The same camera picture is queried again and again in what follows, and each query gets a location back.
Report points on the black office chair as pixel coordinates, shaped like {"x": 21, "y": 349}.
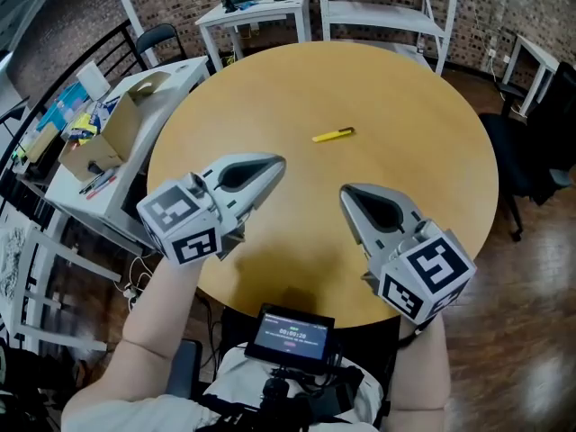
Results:
{"x": 522, "y": 151}

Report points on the blue and white packet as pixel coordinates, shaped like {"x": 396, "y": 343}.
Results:
{"x": 103, "y": 110}

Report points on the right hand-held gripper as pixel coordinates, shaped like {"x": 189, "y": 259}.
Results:
{"x": 427, "y": 272}

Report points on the white paper roll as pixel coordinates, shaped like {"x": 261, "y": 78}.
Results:
{"x": 93, "y": 79}

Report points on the yellow utility knife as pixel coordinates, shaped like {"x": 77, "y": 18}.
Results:
{"x": 328, "y": 136}

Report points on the chest-mounted black monitor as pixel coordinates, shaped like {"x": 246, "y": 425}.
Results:
{"x": 292, "y": 338}

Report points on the yellow packet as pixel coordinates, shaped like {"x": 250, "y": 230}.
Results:
{"x": 84, "y": 126}

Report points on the person's right forearm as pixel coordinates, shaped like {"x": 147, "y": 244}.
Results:
{"x": 420, "y": 367}

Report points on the open cardboard box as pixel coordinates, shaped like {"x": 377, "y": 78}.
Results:
{"x": 114, "y": 142}

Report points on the round wooden table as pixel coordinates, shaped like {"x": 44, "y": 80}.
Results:
{"x": 369, "y": 106}

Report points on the red pen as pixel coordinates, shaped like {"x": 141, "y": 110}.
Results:
{"x": 102, "y": 187}

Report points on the small white table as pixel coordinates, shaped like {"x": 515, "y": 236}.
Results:
{"x": 256, "y": 14}

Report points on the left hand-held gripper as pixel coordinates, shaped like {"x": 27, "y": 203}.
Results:
{"x": 180, "y": 223}

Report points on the long white desk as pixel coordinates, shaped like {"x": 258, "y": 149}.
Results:
{"x": 135, "y": 160}

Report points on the white side table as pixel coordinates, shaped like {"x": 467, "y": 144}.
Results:
{"x": 535, "y": 54}

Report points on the black pen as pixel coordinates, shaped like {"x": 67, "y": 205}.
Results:
{"x": 96, "y": 180}

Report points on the white wall outlet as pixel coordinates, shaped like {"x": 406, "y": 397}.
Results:
{"x": 493, "y": 52}

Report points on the black folding chair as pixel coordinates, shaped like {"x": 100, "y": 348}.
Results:
{"x": 157, "y": 38}

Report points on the person's white shirt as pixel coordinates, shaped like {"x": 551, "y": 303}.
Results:
{"x": 135, "y": 414}

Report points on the white metal frame rack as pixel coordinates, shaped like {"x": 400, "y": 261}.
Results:
{"x": 33, "y": 295}

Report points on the person's left forearm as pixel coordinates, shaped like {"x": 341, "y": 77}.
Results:
{"x": 166, "y": 304}

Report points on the grey chair seat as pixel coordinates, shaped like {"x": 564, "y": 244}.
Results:
{"x": 184, "y": 367}

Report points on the white metal shelf unit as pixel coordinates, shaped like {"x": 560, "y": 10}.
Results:
{"x": 382, "y": 14}

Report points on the blue plastic bin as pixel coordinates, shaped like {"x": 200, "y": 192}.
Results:
{"x": 63, "y": 104}

